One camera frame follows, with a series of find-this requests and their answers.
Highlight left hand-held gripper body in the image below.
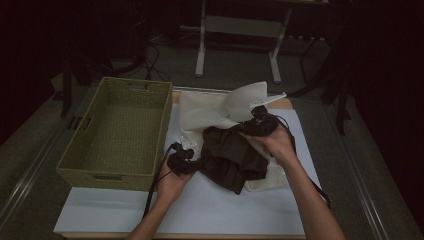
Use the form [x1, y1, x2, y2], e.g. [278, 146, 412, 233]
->
[166, 135, 198, 178]

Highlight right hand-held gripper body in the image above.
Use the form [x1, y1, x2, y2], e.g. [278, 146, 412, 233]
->
[239, 92, 288, 138]

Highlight dark brown cloth garment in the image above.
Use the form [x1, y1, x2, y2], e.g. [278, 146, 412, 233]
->
[198, 125, 270, 196]

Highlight white non-woven fabric bag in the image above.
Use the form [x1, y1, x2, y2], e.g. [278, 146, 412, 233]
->
[178, 80, 290, 193]

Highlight person's left hand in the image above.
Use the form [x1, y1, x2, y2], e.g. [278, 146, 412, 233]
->
[155, 159, 197, 205]

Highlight person's right hand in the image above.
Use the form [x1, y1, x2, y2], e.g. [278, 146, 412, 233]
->
[240, 124, 298, 167]

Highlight white table cover sheet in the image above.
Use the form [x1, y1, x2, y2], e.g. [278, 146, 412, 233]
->
[53, 103, 322, 236]

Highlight green woven basket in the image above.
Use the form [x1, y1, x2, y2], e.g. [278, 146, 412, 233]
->
[55, 76, 174, 192]

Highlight dark metal stand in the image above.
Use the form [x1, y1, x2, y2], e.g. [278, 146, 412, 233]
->
[287, 33, 353, 137]

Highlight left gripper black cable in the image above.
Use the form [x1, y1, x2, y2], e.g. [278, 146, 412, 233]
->
[142, 142, 181, 220]

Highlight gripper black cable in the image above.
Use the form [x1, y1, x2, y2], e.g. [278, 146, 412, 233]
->
[275, 113, 332, 210]
[142, 142, 181, 220]

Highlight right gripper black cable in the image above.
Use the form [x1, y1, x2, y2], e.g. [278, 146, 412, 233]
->
[275, 113, 332, 210]

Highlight white metal stand frame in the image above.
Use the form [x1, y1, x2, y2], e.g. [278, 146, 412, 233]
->
[194, 0, 295, 85]

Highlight black floor cables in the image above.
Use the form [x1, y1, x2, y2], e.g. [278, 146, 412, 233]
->
[109, 19, 171, 83]

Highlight metal floor rail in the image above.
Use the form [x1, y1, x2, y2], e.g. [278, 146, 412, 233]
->
[0, 117, 76, 222]
[324, 105, 390, 240]

